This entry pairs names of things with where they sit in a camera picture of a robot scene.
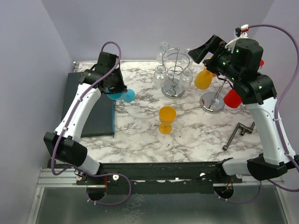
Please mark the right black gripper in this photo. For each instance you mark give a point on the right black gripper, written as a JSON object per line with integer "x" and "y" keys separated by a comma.
{"x": 213, "y": 45}

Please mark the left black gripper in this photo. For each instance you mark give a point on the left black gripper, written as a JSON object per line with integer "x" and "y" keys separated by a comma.
{"x": 121, "y": 87}

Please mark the blue plastic wine glass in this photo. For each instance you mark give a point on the blue plastic wine glass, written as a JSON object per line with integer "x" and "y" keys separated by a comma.
{"x": 127, "y": 96}

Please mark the red plastic wine glass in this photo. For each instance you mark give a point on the red plastic wine glass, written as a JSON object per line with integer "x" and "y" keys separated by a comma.
{"x": 232, "y": 99}
{"x": 261, "y": 64}

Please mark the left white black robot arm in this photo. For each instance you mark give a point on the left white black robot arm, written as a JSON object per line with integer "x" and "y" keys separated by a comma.
{"x": 105, "y": 78}

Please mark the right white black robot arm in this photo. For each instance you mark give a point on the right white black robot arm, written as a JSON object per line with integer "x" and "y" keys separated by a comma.
{"x": 257, "y": 91}

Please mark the yellow-orange hanging wine glass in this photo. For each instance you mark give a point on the yellow-orange hanging wine glass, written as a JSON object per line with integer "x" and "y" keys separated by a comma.
{"x": 204, "y": 79}

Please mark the chrome bottle rack centre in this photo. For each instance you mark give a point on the chrome bottle rack centre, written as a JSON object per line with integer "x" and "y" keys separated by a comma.
{"x": 171, "y": 88}

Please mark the chrome wine glass rack right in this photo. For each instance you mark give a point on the chrome wine glass rack right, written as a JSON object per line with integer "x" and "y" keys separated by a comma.
{"x": 213, "y": 102}

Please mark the orange standing plastic wine glass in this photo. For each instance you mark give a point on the orange standing plastic wine glass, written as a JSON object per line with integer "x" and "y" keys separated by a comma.
{"x": 167, "y": 115}

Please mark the clear glass bottle back right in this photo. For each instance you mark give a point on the clear glass bottle back right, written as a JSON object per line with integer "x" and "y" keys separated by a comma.
{"x": 186, "y": 61}

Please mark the clear glass bottle front right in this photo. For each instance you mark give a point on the clear glass bottle front right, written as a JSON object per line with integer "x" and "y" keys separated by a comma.
{"x": 186, "y": 79}

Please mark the clear glass bottle front left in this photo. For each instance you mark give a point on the clear glass bottle front left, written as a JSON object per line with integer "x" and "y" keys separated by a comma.
{"x": 160, "y": 77}

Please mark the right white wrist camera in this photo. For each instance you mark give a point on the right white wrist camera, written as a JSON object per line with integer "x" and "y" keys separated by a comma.
{"x": 240, "y": 33}

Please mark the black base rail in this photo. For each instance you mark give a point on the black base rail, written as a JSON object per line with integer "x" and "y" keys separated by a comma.
{"x": 159, "y": 178}

